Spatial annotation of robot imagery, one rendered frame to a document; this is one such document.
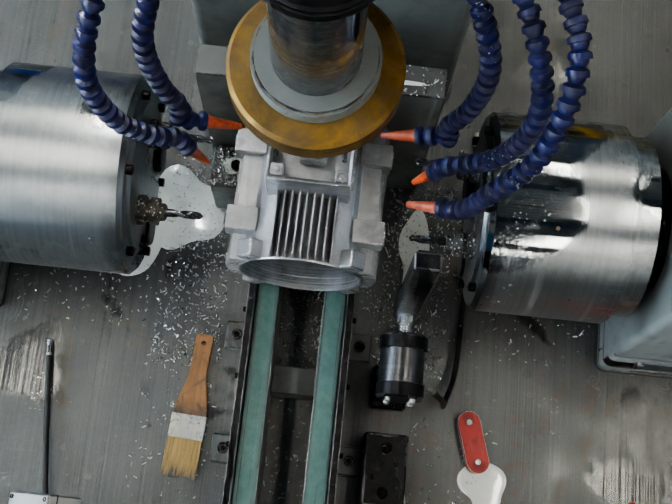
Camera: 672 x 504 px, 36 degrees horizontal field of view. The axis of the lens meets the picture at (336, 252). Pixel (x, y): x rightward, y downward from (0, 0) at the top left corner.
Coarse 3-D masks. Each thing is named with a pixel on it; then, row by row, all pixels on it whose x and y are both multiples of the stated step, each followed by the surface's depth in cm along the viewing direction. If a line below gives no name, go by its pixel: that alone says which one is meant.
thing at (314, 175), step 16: (272, 160) 123; (288, 160) 123; (304, 160) 122; (320, 160) 122; (336, 160) 123; (352, 160) 120; (272, 176) 120; (288, 176) 123; (304, 176) 123; (320, 176) 123; (336, 176) 120; (352, 176) 123; (272, 192) 125; (288, 192) 124; (304, 192) 123; (320, 192) 122; (336, 192) 122; (352, 192) 124
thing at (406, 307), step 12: (420, 252) 107; (432, 252) 108; (420, 264) 106; (432, 264) 106; (408, 276) 112; (420, 276) 109; (432, 276) 108; (408, 288) 115; (420, 288) 114; (396, 300) 127; (408, 300) 121; (420, 300) 120; (396, 312) 128; (408, 312) 127
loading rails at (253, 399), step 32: (256, 288) 139; (256, 320) 138; (352, 320) 138; (256, 352) 137; (320, 352) 137; (352, 352) 147; (256, 384) 136; (288, 384) 143; (320, 384) 136; (256, 416) 135; (320, 416) 135; (224, 448) 143; (256, 448) 134; (320, 448) 134; (352, 448) 144; (224, 480) 132; (256, 480) 133; (320, 480) 133
